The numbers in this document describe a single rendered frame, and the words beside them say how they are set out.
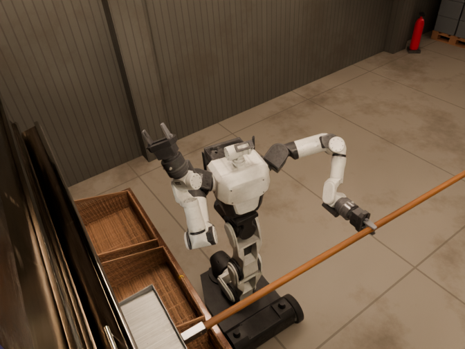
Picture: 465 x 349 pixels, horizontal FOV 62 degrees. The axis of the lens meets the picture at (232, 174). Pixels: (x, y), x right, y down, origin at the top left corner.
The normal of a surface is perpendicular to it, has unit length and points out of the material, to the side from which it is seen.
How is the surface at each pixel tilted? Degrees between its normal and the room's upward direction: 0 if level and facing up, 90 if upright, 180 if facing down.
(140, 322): 1
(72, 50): 90
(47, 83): 90
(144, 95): 90
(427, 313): 0
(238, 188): 90
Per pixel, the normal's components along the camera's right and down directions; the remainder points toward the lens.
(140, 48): 0.58, 0.49
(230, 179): 0.25, -0.14
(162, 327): -0.05, -0.77
